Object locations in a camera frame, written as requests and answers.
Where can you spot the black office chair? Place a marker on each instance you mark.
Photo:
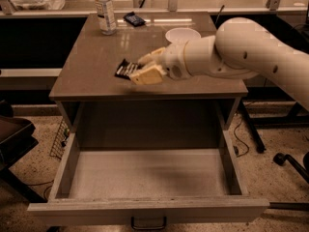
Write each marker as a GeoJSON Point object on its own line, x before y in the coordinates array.
{"type": "Point", "coordinates": [16, 141]}

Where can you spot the rxbar chocolate bar wrapper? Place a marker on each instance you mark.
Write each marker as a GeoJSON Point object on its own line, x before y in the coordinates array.
{"type": "Point", "coordinates": [126, 68]}

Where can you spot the wire mesh basket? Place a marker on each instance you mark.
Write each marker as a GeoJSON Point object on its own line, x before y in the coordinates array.
{"type": "Point", "coordinates": [60, 141]}

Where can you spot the black table leg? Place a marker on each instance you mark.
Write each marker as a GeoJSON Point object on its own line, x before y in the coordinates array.
{"type": "Point", "coordinates": [260, 146]}

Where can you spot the grey cabinet with top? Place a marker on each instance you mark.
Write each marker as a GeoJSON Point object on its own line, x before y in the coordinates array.
{"type": "Point", "coordinates": [105, 112]}

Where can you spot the dark blue snack packet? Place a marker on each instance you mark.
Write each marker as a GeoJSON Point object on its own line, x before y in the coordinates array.
{"type": "Point", "coordinates": [133, 19]}

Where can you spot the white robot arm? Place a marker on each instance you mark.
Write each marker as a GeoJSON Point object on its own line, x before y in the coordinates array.
{"type": "Point", "coordinates": [240, 49]}

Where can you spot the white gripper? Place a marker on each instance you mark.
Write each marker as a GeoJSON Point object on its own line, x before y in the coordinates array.
{"type": "Point", "coordinates": [173, 59]}

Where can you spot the clear plastic water bottle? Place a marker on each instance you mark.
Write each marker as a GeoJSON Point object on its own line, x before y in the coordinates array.
{"type": "Point", "coordinates": [106, 17]}

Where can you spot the white ceramic bowl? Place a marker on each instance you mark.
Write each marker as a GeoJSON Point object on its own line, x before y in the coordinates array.
{"type": "Point", "coordinates": [181, 35]}

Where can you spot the open grey top drawer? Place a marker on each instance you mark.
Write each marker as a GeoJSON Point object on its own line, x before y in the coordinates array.
{"type": "Point", "coordinates": [107, 187]}

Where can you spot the black drawer handle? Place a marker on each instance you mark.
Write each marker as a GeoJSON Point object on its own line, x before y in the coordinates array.
{"type": "Point", "coordinates": [147, 223]}

